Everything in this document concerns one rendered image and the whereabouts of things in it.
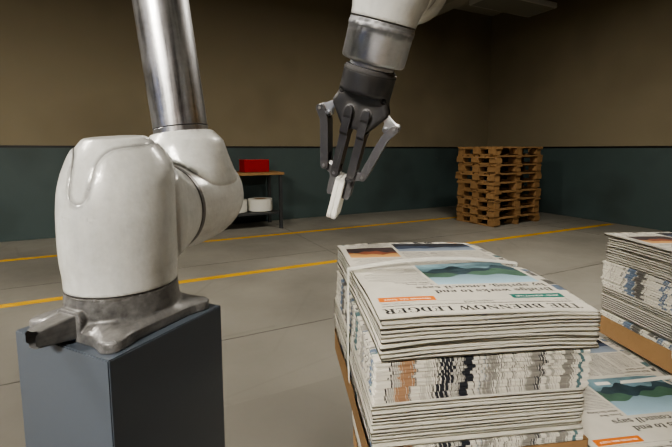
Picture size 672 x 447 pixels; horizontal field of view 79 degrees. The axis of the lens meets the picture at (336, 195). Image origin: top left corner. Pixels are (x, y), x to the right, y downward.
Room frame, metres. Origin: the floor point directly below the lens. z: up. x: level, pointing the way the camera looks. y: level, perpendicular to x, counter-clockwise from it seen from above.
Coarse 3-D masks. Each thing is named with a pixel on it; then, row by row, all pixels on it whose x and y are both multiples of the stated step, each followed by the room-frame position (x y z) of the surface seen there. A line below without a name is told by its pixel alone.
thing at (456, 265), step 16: (352, 272) 0.66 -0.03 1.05; (368, 272) 0.64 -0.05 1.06; (384, 272) 0.63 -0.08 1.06; (400, 272) 0.63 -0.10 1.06; (416, 272) 0.63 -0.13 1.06; (432, 272) 0.63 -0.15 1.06; (352, 288) 0.65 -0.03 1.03; (352, 304) 0.64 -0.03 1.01; (352, 320) 0.64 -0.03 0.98; (352, 336) 0.63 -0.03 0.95; (352, 384) 0.63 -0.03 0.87
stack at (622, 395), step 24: (600, 360) 0.79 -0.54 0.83; (624, 360) 0.79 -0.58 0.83; (648, 360) 0.79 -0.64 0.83; (600, 384) 0.71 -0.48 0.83; (624, 384) 0.71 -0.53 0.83; (648, 384) 0.71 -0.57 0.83; (600, 408) 0.63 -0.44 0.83; (624, 408) 0.63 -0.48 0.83; (648, 408) 0.63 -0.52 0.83; (600, 432) 0.58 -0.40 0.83; (624, 432) 0.58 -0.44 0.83; (648, 432) 0.58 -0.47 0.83
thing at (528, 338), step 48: (384, 288) 0.54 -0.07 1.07; (432, 288) 0.55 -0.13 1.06; (480, 288) 0.55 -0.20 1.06; (528, 288) 0.56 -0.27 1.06; (384, 336) 0.46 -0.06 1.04; (432, 336) 0.46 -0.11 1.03; (480, 336) 0.47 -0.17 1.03; (528, 336) 0.48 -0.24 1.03; (576, 336) 0.49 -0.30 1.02; (384, 384) 0.46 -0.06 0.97; (432, 384) 0.47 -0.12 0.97; (480, 384) 0.48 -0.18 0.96; (528, 384) 0.49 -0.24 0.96; (576, 384) 0.50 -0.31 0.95; (384, 432) 0.47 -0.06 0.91; (432, 432) 0.48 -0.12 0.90; (480, 432) 0.49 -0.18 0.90; (528, 432) 0.49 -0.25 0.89; (576, 432) 0.50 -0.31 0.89
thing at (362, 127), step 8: (368, 112) 0.58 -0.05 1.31; (360, 120) 0.59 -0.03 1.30; (368, 120) 0.59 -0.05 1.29; (360, 128) 0.59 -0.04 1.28; (360, 136) 0.60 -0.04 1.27; (360, 144) 0.60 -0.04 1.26; (352, 152) 0.61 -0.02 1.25; (360, 152) 0.61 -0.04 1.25; (352, 160) 0.61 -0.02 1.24; (360, 160) 0.63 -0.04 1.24; (352, 168) 0.62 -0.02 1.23; (352, 176) 0.62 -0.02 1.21
